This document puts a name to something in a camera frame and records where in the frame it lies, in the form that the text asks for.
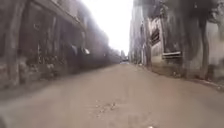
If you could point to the vehicle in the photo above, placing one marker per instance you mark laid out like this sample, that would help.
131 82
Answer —
124 61

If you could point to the brown dirt road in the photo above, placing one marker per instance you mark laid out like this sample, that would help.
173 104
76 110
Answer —
116 96

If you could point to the row of dark buildings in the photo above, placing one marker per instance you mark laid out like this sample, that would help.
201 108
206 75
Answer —
60 40

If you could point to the row of pale buildings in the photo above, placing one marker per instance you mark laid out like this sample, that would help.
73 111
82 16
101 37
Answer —
166 30

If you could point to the tree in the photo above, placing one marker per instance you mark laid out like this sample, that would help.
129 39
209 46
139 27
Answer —
204 43

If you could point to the tree trunk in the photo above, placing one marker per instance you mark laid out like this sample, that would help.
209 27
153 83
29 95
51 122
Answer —
11 46

